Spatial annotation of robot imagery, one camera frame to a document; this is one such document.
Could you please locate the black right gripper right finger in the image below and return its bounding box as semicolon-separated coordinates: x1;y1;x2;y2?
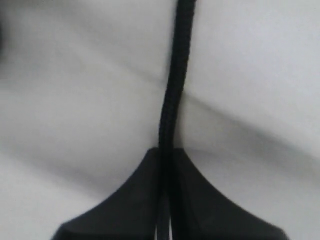
171;148;288;240

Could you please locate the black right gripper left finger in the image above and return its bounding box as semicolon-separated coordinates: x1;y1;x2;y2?
53;148;161;240

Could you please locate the black cable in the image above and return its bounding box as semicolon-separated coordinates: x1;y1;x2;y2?
154;0;197;240

